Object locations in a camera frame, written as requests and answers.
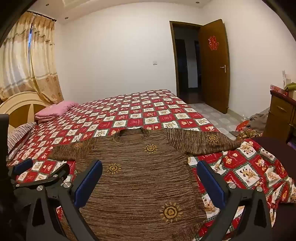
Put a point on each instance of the brown door frame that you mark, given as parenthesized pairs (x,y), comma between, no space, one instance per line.
(172,58)

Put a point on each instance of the pink folded pillow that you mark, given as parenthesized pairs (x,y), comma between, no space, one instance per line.
(56,109)

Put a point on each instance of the red paper door decoration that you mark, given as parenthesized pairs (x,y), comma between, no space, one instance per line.
(213,42)

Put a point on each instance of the brown wooden door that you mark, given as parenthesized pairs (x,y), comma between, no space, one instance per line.
(214,83)

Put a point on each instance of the green bag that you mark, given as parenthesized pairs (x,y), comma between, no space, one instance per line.
(291,87)

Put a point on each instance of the beige patterned curtain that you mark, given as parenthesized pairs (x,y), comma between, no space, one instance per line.
(41,60)

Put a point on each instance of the cream wooden headboard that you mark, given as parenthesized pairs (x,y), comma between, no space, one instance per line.
(17,104)

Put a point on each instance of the grey cloth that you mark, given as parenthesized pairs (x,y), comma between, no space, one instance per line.
(257,122)

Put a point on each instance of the golden brown patterned cloth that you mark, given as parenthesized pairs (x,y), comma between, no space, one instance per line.
(251,134)

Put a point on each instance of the red plastic bag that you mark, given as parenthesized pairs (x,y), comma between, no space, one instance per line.
(242,126)

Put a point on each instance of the brown wooden cabinet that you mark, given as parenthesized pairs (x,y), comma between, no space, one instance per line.
(277,118)

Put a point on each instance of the red patterned box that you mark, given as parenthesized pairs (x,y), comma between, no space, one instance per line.
(277,89)

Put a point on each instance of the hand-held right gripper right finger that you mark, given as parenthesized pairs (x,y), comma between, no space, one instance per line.
(211,185)

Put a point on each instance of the brown knitted sweater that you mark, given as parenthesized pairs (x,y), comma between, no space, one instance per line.
(138,180)

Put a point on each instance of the striped pillow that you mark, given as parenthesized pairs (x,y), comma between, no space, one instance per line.
(19,135)

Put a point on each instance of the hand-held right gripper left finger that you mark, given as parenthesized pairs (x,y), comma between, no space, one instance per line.
(89,183)

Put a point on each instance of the dark brown furniture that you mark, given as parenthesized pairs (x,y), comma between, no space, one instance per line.
(277,148)

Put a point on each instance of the dark curtain rod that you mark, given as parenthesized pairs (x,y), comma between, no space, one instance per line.
(42,16)

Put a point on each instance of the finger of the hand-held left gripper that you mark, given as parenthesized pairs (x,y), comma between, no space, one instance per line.
(22,166)
(63,172)

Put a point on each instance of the red checkered printed blanket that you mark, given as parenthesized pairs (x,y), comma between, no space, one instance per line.
(138,109)

